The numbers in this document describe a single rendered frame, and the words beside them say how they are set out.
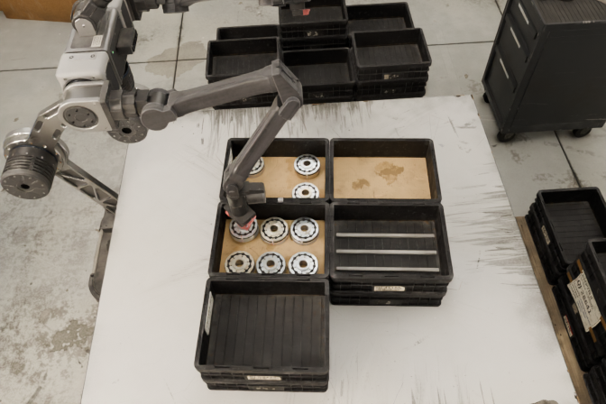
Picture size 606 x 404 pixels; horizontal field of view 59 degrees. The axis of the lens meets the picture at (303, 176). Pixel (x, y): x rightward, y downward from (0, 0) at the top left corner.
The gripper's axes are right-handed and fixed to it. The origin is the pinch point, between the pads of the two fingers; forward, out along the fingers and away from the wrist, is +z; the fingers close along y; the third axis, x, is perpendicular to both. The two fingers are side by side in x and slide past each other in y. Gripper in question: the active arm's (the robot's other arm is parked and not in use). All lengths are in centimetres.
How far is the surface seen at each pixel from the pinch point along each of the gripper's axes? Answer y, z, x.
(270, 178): 12.5, 6.3, -22.9
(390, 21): 81, 53, -178
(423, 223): -42, 8, -49
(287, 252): -16.5, 6.4, -5.6
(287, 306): -31.6, 6.6, 8.1
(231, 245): -0.6, 5.9, 7.1
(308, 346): -46.5, 6.7, 12.3
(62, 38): 271, 86, -33
